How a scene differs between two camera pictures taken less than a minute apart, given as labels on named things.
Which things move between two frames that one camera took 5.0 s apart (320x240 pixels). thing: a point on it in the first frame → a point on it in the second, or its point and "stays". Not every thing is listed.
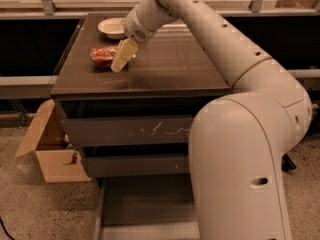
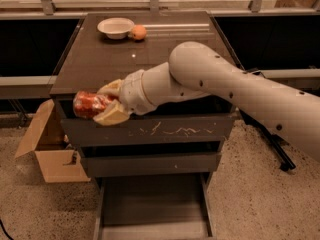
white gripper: x=137 y=26 → x=132 y=91
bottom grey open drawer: x=157 y=207 stays
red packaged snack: x=102 y=58 → x=88 y=105
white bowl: x=112 y=27 stays
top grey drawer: x=131 y=122 stays
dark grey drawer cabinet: x=134 y=126 stays
